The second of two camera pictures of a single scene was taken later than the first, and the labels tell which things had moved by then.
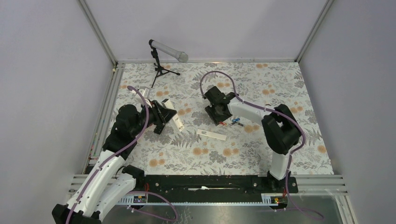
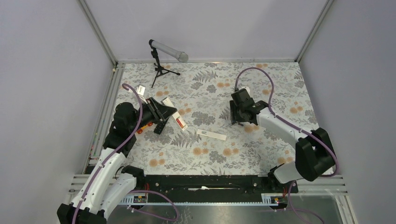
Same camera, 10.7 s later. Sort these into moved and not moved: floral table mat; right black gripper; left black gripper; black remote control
Moved: right black gripper
Not moved: black remote control; floral table mat; left black gripper
